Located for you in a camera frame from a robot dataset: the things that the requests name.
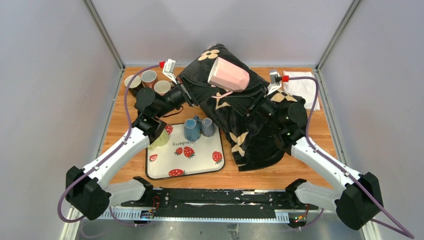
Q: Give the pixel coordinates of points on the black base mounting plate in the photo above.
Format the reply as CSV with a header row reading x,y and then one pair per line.
x,y
217,205

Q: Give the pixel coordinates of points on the green octagonal mug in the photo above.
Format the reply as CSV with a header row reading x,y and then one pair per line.
x,y
161,141

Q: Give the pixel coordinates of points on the white folded cloth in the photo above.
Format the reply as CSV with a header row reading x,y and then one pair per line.
x,y
305,88

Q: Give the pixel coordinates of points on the grey blue dotted mug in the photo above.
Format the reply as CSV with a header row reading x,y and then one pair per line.
x,y
208,127

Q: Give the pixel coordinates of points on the brown pink mug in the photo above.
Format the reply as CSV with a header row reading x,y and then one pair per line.
x,y
149,78

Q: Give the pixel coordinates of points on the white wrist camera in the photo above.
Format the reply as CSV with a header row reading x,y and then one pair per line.
x,y
168,70
275,81

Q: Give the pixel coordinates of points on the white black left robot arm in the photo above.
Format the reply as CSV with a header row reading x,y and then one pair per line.
x,y
88,189

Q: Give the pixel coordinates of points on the black mug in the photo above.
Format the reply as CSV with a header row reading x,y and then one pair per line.
x,y
133,85

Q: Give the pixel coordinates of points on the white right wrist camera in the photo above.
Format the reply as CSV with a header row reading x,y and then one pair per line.
x,y
275,81

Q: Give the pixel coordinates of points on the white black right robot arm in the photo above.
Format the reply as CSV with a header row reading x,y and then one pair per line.
x,y
355,197

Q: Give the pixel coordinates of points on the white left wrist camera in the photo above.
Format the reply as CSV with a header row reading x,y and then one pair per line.
x,y
168,70

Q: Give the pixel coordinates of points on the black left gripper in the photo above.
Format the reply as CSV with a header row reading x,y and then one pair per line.
x,y
187,90

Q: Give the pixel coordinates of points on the black floral plush blanket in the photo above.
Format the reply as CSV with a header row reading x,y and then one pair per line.
x,y
251,139

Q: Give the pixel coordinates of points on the white strawberry tray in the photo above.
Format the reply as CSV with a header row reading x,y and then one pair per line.
x,y
180,157

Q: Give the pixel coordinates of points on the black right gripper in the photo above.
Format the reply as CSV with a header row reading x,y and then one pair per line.
x,y
244,103

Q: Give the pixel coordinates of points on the pink octagonal mug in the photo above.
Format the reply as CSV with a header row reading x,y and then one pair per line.
x,y
227,76

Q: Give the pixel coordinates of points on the pink round mug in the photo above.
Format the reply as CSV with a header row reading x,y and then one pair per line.
x,y
162,87

